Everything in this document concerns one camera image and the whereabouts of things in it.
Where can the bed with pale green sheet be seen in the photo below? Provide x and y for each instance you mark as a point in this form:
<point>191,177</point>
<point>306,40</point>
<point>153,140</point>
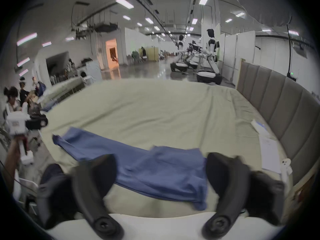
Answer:
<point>160,114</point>

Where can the group of people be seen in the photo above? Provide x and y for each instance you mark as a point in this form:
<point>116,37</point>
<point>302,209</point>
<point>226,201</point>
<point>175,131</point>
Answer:
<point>22,94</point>

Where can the small white card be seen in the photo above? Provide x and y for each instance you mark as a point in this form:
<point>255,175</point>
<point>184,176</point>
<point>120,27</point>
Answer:
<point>286,167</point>

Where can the bed with white sheet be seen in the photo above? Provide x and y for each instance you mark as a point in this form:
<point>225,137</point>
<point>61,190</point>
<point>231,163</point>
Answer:
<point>62,89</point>

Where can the white paper sheet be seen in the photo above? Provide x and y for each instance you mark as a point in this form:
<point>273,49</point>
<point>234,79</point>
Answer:
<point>270,154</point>

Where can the dark blue shirt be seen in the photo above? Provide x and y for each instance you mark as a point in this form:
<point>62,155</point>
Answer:
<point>155,169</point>

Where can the yellow cabinet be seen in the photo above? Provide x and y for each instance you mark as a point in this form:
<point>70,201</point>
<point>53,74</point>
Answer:
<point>152,54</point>

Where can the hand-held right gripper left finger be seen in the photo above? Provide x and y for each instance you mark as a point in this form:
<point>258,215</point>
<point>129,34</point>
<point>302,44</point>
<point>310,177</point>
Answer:
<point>92,184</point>

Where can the white cabinet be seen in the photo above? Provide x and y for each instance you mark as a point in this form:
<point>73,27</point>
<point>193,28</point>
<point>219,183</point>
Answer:
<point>94,70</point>

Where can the person's left hand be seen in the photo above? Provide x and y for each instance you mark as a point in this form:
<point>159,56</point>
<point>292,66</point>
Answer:
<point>12,159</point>

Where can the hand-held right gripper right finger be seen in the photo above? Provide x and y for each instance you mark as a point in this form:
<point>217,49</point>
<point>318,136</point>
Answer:
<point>230,181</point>

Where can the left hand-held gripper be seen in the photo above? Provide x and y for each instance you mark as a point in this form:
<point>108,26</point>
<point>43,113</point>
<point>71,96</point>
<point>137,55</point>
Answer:
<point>16,124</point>

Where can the white folded booklet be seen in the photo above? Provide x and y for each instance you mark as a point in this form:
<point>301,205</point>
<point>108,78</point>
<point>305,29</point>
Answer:
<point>259,127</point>

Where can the grey padded headboard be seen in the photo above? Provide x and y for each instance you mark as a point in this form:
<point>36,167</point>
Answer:
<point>282,109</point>

